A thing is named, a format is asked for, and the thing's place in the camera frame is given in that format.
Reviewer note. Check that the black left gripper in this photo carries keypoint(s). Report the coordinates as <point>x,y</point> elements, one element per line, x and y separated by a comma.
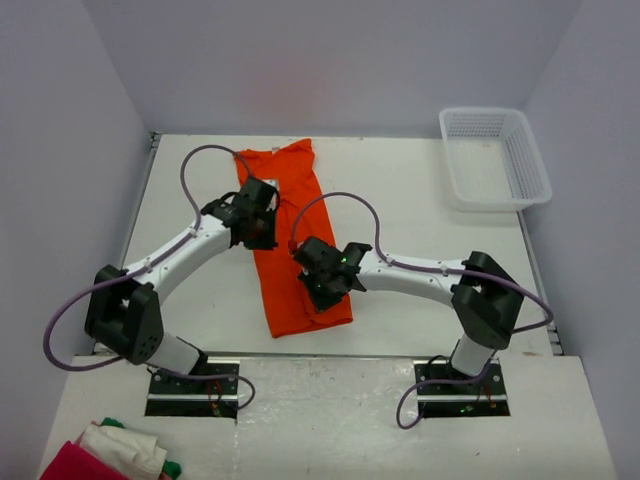
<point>267,242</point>

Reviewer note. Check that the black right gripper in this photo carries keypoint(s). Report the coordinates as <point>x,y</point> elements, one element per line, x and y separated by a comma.
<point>321,303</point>

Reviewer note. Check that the orange t shirt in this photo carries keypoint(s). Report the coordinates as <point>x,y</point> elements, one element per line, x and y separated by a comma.
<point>287,305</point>

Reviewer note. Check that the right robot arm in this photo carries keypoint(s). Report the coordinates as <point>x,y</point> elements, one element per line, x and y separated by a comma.
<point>483,296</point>

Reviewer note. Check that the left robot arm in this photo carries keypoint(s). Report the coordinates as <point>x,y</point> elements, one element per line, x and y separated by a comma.
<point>124,311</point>

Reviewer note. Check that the white plastic basket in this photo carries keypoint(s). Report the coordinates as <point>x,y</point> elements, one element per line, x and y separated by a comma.
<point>493,160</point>

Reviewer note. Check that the green folded shirt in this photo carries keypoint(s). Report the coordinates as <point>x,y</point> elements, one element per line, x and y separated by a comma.
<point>171,470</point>

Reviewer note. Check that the white folded shirt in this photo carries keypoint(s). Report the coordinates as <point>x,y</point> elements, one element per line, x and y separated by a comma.
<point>134,455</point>

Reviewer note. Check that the pink folded shirt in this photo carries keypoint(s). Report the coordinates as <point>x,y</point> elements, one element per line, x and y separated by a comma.
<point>73,463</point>

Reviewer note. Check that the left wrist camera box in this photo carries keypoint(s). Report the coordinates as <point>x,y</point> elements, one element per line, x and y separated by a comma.
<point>271,185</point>

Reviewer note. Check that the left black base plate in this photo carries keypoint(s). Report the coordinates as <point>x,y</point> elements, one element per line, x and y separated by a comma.
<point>170,396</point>

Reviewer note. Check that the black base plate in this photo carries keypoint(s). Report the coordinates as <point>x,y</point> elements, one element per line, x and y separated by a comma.
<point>170,396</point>
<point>488,398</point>

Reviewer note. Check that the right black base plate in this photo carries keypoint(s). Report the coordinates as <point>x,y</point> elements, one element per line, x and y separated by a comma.
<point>488,398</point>

